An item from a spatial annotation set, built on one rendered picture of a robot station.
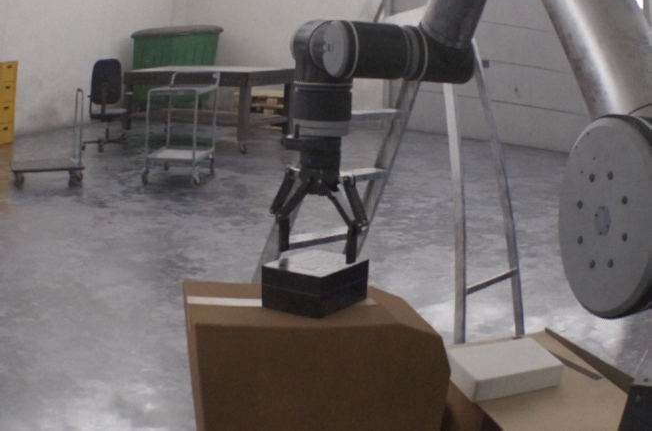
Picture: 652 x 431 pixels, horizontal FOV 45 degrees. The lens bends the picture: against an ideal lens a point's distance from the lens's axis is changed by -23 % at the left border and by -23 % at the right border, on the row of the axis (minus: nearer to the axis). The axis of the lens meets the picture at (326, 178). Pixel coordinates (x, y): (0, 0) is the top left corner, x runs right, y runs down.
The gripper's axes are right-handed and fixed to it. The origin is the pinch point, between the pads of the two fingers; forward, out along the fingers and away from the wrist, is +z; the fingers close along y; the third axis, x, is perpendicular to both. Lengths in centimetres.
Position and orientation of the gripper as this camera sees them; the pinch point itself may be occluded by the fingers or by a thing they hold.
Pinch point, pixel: (316, 252)
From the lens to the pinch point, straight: 190.9
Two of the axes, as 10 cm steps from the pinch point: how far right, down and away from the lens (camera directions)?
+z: -0.4, 9.9, 1.6
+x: -5.1, 1.2, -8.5
